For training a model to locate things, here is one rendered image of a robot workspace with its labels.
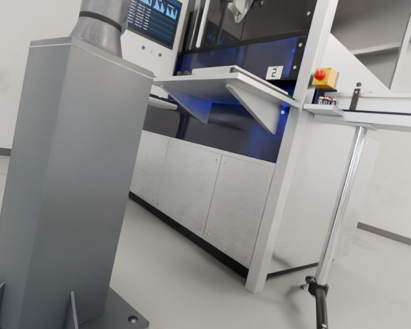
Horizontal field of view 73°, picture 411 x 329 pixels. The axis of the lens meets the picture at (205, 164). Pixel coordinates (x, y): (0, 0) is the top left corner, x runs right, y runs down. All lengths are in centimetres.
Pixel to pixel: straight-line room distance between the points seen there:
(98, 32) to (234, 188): 95
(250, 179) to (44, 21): 298
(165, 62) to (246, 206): 111
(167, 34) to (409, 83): 309
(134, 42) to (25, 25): 193
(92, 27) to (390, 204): 373
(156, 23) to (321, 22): 103
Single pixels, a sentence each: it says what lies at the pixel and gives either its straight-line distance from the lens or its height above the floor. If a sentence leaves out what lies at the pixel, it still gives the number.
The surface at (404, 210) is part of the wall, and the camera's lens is 405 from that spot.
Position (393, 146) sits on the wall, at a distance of 408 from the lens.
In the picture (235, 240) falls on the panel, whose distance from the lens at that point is 144.
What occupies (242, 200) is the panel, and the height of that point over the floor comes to 38.
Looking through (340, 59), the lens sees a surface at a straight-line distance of 154.
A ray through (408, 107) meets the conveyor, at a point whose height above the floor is 91.
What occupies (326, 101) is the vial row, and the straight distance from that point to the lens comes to 130.
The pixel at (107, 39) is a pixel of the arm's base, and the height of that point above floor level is 83.
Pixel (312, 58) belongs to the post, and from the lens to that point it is 135.
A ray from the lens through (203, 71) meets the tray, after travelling 119.
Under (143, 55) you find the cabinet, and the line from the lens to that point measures 192.
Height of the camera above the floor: 62
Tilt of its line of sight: 5 degrees down
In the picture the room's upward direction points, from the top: 13 degrees clockwise
